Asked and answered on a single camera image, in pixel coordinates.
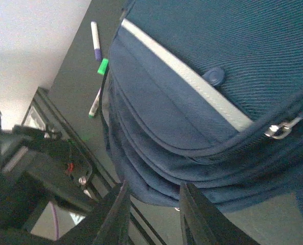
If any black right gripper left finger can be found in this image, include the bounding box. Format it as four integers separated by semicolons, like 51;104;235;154
59;181;130;244

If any green capped marker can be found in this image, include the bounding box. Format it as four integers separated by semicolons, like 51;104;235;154
97;58;108;75

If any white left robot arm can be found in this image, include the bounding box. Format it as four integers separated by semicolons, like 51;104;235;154
0;116;92;232

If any navy blue student backpack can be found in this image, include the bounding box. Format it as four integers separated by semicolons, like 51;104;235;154
101;0;303;245

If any white green pen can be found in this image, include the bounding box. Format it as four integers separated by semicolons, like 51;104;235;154
88;88;101;118

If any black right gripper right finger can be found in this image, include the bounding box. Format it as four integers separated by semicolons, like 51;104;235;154
179;183;258;245

